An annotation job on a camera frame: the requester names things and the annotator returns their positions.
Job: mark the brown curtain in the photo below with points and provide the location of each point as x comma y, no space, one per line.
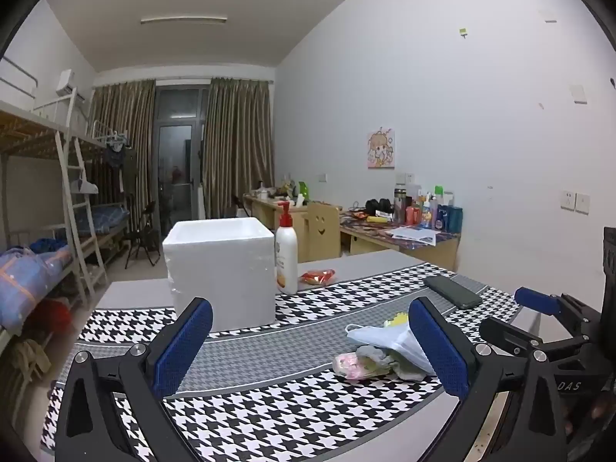
120,120
236,144

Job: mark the white air conditioner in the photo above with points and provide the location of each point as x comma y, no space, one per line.
66,83

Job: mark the yellow foam net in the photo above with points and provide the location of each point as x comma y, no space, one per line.
398,319

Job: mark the white foam box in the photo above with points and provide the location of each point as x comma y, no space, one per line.
216,269

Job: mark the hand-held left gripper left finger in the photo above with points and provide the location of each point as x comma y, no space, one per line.
185,346

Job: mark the blue mattress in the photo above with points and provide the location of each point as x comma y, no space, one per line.
110,216

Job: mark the blue checked quilt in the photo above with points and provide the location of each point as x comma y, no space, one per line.
29,284

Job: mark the red cloth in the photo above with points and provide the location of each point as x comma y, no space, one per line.
57,317

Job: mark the houndstooth table cloth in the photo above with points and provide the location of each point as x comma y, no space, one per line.
288,414

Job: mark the hanging dark clothes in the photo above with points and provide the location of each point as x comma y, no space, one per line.
118,163

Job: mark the white double wall socket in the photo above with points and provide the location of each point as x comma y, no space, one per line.
405,178

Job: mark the green and pink plastic packet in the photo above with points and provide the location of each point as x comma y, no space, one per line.
353,365

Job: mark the red snack packet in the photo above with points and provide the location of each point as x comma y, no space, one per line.
315,276

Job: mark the white pump lotion bottle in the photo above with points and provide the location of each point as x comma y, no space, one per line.
287,260

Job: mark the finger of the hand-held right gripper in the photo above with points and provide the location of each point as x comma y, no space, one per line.
510,334
536,300

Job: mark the row of toiletry bottles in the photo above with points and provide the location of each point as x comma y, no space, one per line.
440,216

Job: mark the white bed ladder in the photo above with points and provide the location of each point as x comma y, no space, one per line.
77,221

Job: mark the beige cloth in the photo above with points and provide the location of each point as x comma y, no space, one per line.
29,361

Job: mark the wooden chair with smiley cutout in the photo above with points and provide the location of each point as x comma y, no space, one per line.
322,236

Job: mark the person's right hand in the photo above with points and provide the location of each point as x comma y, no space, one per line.
596,411

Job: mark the ceiling tube light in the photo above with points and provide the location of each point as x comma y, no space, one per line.
183,20

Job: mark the pink cartoon wall poster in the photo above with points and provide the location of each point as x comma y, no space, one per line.
381,149

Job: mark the plain wooden desk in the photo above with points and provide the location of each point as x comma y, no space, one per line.
262,211

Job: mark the black phone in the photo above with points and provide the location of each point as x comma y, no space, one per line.
452,291

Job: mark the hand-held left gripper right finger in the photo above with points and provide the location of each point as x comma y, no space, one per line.
440,351

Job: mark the wooden desk with patterned top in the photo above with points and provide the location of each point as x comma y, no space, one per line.
433,250

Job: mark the green bottle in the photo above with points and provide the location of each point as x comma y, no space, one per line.
304,191

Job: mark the printed papers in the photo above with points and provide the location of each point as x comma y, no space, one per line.
414,236

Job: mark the glass balcony door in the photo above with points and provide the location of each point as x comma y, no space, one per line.
175,154

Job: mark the black folding chair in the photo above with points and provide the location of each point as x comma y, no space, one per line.
142,240

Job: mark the steel thermos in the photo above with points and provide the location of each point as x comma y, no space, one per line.
399,204

